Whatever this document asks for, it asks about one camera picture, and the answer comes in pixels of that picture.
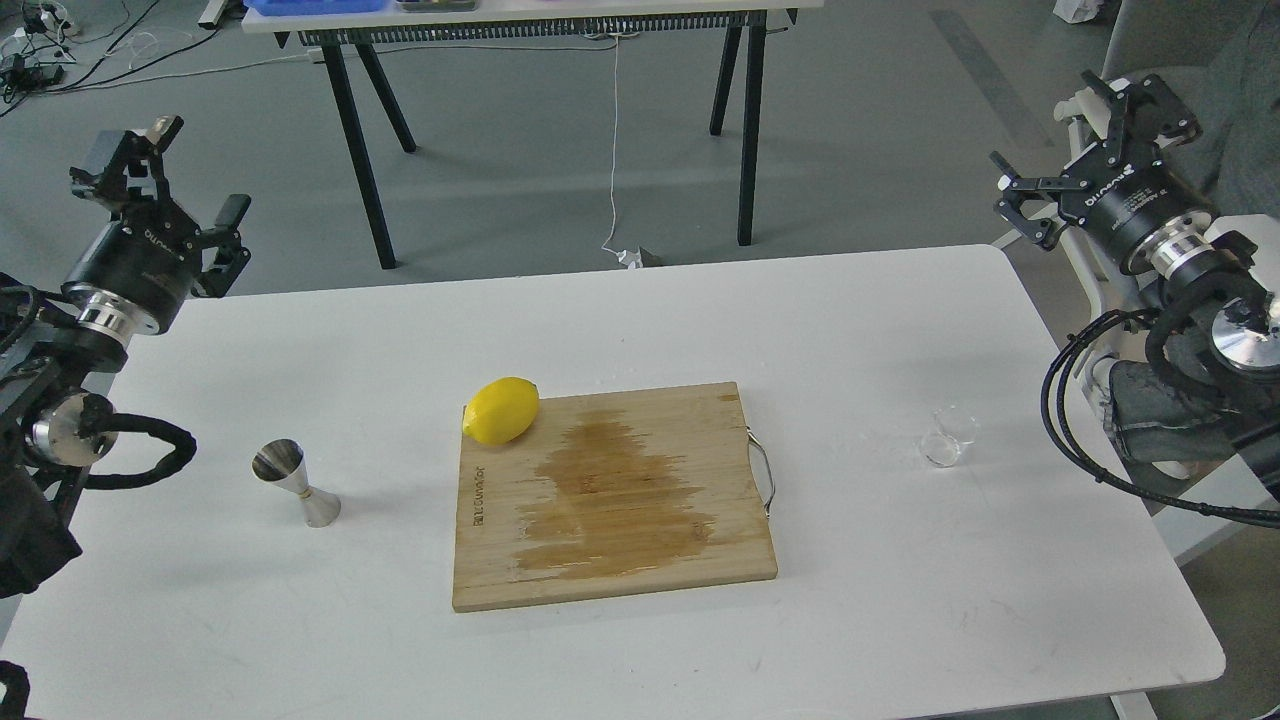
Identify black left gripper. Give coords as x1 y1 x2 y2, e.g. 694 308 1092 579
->
61 115 252 336

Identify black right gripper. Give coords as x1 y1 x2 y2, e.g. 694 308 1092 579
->
989 70 1217 275

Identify steel double jigger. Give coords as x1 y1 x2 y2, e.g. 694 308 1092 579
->
251 438 340 528

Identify small clear glass cup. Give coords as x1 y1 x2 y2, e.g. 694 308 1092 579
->
916 404 982 468

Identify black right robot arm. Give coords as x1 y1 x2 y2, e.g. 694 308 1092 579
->
991 70 1277 529

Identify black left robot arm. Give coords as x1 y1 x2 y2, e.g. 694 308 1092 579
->
1 115 251 597

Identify seated person grey clothes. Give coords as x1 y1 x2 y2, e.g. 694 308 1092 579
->
1102 1 1279 217

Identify blue plastic tray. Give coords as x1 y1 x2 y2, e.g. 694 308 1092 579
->
244 0 387 17

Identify background table black legs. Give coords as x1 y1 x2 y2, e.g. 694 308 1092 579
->
243 0 826 272

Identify yellow lemon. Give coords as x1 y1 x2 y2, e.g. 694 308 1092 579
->
462 377 540 445

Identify wooden cutting board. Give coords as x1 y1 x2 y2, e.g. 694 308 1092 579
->
452 380 778 612

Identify floor cables and adapters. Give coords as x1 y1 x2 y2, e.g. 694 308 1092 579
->
0 0 241 101

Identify white hanging cable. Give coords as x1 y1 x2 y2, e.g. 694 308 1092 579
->
598 29 646 269

